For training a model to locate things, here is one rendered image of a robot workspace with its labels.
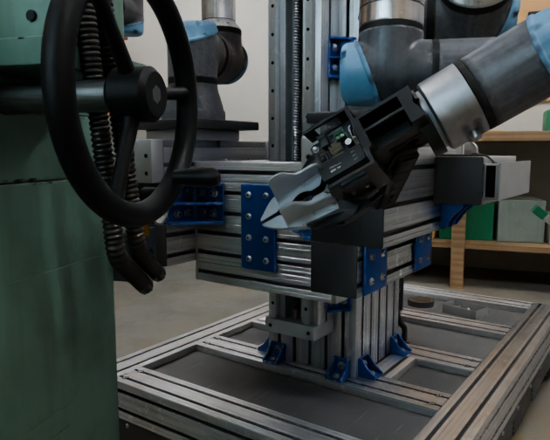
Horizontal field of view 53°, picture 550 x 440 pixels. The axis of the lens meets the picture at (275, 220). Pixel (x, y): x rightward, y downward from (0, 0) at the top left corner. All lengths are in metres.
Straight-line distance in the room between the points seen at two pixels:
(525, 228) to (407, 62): 2.72
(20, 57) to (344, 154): 0.36
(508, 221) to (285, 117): 2.23
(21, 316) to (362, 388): 0.78
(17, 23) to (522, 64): 0.52
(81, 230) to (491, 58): 0.59
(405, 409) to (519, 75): 0.85
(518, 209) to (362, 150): 2.79
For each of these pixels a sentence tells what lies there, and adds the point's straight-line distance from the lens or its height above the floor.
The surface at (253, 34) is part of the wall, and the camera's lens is 4.12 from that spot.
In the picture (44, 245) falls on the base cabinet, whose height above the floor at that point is 0.63.
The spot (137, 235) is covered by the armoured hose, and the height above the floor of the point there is 0.64.
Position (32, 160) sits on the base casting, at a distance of 0.77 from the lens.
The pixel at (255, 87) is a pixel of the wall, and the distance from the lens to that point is 4.06.
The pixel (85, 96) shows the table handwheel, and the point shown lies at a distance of 0.65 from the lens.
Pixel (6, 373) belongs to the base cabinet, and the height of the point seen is 0.48.
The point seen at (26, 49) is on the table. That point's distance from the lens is 0.66.
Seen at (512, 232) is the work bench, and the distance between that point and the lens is 3.31.
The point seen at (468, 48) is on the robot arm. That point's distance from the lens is 0.66.
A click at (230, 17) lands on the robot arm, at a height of 1.08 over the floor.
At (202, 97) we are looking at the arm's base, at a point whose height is 0.87.
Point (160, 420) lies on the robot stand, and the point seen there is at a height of 0.17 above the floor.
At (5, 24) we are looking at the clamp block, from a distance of 0.71.
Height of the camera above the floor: 0.75
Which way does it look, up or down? 7 degrees down
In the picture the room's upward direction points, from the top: straight up
